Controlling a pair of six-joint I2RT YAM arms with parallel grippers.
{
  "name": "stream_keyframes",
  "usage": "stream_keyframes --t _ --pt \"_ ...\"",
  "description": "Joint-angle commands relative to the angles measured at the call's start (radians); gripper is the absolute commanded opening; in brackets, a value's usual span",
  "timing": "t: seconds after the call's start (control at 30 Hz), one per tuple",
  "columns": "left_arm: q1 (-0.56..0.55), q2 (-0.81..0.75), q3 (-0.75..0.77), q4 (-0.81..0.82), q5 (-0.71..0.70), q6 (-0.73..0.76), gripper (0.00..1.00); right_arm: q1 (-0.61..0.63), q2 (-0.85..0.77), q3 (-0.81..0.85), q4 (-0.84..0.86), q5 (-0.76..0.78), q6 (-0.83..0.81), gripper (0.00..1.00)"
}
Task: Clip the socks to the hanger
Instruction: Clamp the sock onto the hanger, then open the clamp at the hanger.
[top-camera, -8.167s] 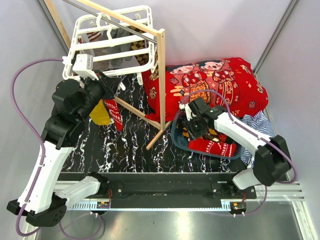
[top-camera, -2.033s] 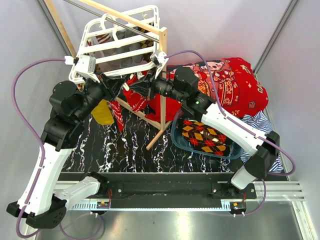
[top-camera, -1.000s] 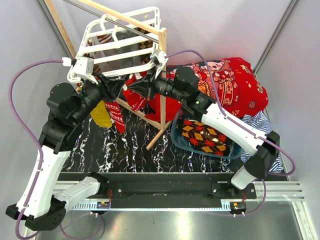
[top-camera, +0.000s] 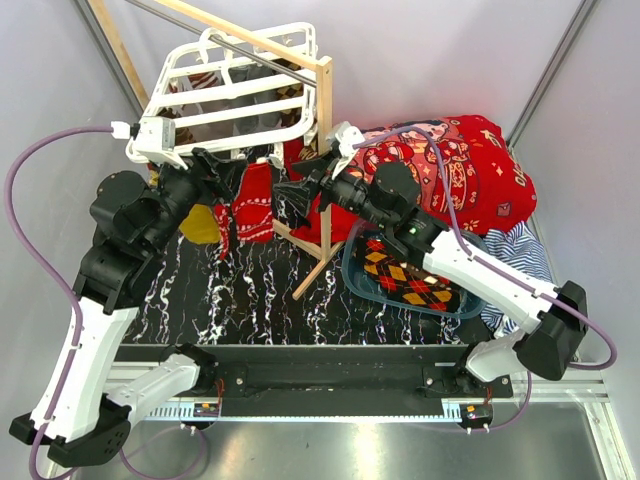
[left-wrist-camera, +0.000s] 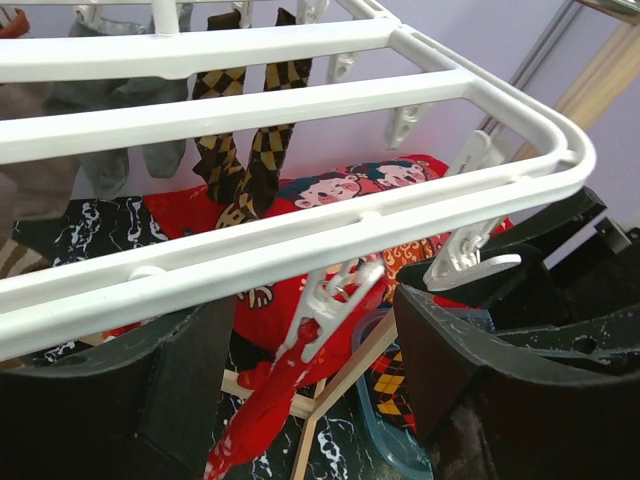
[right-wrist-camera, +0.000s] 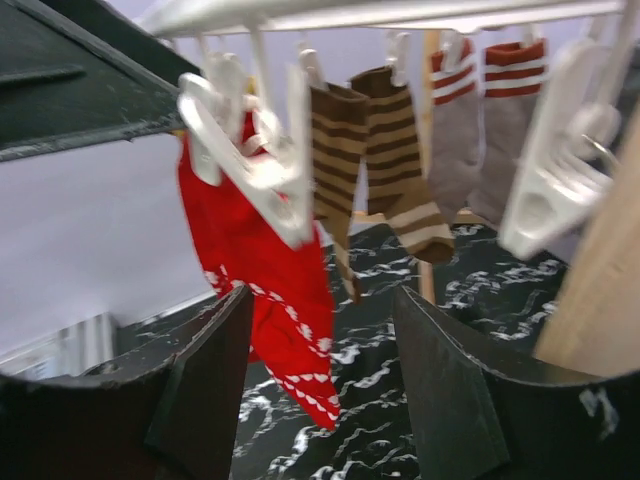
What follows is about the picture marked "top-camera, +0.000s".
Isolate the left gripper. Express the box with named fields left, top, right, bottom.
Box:
left=144, top=145, right=249, bottom=254

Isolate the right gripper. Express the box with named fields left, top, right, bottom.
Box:
left=273, top=149, right=391, bottom=231

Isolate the red patterned sock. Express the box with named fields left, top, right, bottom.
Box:
left=232, top=163, right=274, bottom=243
left=214, top=204, right=233, bottom=261

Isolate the yellow sock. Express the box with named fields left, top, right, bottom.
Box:
left=179, top=204, right=221, bottom=245

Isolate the white plastic clip hanger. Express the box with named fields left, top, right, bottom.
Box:
left=141, top=22, right=328, bottom=166

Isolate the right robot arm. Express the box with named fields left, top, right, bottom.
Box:
left=274, top=159, right=588, bottom=397

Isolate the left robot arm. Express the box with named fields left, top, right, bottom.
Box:
left=9, top=148, right=248, bottom=469

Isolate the grey sock hanging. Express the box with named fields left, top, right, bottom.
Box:
left=202, top=64, right=281, bottom=140

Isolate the brown argyle sock hanging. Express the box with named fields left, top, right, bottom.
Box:
left=275, top=58, right=318, bottom=162

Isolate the clear plastic basket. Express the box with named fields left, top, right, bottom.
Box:
left=341, top=220, right=486, bottom=320

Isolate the argyle sock in basket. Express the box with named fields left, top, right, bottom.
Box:
left=356, top=238, right=461, bottom=313

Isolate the metal rack rod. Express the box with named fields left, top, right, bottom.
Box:
left=127, top=0, right=317, bottom=88

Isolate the red cartoon print blanket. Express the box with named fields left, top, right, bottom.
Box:
left=279, top=114, right=537, bottom=245

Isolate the blue striped shirt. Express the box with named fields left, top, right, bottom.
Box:
left=481, top=222, right=552, bottom=338

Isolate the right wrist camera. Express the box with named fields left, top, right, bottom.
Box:
left=327, top=121, right=365, bottom=179

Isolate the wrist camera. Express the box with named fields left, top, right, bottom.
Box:
left=327, top=121, right=365, bottom=179
left=110, top=116, right=188, bottom=170

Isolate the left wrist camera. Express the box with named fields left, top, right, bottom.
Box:
left=110, top=116, right=188, bottom=170

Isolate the wooden drying rack frame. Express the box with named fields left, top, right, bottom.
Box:
left=89, top=0, right=346, bottom=301

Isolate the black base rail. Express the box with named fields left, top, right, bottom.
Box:
left=119, top=342, right=531, bottom=419

